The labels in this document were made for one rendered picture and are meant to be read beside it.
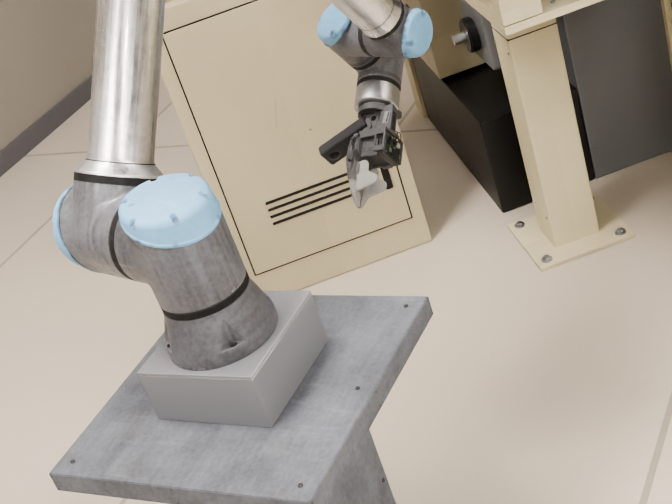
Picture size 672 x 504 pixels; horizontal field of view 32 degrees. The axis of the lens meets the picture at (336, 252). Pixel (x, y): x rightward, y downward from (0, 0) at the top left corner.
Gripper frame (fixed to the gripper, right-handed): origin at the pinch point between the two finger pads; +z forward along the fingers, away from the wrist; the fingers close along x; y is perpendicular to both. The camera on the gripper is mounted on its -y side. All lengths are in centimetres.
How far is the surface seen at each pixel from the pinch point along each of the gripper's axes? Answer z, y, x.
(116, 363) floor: 4, -116, 57
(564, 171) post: -47, 7, 82
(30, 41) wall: -163, -245, 95
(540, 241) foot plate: -36, -7, 98
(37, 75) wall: -152, -247, 104
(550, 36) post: -67, 15, 52
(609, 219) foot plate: -43, 10, 105
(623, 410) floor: 23, 29, 69
